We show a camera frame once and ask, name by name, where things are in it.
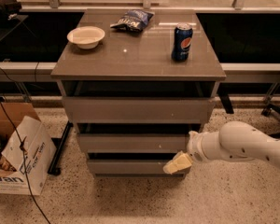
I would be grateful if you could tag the cardboard box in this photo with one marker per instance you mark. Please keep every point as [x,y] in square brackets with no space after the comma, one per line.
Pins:
[28,150]

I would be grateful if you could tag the blue pepsi can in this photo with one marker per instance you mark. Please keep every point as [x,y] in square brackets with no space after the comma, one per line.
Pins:
[182,41]

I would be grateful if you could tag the grey drawer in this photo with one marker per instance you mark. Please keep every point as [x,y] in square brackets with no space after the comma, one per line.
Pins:
[133,167]
[132,143]
[120,110]

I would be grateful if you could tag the grey middle drawer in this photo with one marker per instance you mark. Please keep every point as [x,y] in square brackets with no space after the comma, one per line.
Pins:
[132,143]

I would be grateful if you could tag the black office chair base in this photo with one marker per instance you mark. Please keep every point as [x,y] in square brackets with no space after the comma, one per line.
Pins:
[267,110]

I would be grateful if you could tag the black desk leg left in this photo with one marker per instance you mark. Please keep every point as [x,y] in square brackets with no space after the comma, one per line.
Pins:
[59,143]

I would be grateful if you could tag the blue chip bag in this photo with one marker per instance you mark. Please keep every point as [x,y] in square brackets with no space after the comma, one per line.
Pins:
[134,20]

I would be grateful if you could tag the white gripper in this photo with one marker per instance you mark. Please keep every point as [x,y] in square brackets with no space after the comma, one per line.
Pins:
[195,148]

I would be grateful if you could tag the grey top drawer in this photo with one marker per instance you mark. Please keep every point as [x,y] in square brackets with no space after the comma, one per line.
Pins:
[120,110]

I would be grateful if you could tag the grey bottom drawer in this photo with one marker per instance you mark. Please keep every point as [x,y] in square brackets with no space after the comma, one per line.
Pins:
[133,167]

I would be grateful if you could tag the white bowl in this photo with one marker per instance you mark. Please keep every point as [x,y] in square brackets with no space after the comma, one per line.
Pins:
[87,37]

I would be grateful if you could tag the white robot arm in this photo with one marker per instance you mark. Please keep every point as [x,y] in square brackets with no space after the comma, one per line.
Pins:
[235,141]

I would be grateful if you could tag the grey drawer cabinet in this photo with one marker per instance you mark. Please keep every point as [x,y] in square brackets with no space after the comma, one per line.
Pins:
[139,66]

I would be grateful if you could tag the black bag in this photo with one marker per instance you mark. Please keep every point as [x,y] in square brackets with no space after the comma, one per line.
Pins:
[9,8]

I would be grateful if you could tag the black desk leg right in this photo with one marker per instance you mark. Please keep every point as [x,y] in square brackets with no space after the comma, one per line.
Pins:
[224,97]

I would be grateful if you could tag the black desk leg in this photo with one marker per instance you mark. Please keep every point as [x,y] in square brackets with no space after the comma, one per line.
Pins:
[59,143]
[224,97]

